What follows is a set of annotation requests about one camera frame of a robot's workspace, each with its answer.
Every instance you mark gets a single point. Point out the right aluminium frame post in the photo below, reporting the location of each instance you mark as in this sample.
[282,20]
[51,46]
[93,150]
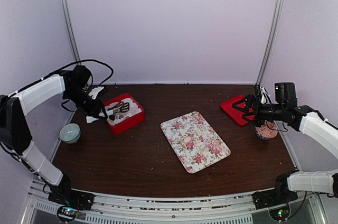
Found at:
[278,8]

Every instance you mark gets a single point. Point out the black white kitchen tongs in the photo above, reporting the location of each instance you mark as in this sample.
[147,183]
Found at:
[118,108]

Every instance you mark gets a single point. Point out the left aluminium frame post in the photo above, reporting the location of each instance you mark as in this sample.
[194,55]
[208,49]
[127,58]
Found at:
[70,32]

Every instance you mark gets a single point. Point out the pale green ceramic bowl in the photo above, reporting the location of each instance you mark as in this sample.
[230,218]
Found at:
[70,133]

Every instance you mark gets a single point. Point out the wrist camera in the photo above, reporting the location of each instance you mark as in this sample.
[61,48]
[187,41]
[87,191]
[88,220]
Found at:
[98,91]
[262,95]

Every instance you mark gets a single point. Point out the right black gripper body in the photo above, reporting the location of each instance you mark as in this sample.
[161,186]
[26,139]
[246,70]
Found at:
[263,113]

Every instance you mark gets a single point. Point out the red patterned ceramic bowl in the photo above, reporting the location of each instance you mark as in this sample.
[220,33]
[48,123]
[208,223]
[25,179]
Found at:
[267,131]

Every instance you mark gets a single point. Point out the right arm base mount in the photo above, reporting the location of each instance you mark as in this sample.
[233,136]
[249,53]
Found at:
[277,203]

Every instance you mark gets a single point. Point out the red chocolate box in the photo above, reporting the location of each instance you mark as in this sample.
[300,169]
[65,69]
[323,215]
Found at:
[135,116]

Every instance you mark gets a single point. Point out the red box lid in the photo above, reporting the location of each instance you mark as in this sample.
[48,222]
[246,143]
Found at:
[234,114]

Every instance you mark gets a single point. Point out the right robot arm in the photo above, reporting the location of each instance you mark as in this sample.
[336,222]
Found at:
[310,123]

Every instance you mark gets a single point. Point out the white cube chocolate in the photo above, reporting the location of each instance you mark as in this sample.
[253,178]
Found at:
[202,148]

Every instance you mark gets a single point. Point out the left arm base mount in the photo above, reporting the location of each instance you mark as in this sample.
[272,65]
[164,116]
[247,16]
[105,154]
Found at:
[70,206]

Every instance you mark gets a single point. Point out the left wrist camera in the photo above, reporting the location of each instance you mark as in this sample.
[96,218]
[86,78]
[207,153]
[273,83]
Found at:
[98,91]

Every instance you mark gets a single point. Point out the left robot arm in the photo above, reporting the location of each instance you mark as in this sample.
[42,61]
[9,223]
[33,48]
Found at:
[44,121]

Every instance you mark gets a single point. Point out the white rectangular chocolate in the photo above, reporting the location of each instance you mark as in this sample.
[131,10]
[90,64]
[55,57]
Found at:
[198,132]

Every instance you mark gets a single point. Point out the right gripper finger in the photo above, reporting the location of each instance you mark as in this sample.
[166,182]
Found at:
[242,102]
[251,118]

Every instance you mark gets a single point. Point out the front aluminium rail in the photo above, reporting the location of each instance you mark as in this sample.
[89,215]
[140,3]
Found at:
[231,208]

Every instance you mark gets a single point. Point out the white round swirl chocolate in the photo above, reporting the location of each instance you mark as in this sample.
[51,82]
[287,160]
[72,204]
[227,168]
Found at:
[187,140]

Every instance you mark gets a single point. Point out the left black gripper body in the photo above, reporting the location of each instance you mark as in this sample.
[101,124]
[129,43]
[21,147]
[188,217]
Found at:
[90,109]

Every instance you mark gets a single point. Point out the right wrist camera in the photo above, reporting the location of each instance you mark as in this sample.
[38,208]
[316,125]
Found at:
[262,95]

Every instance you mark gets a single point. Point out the floral serving tray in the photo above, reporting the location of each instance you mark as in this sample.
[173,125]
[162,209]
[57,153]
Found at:
[177,129]

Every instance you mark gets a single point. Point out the aluminium frame post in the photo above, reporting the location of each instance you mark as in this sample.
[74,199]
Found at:
[278,8]
[70,32]

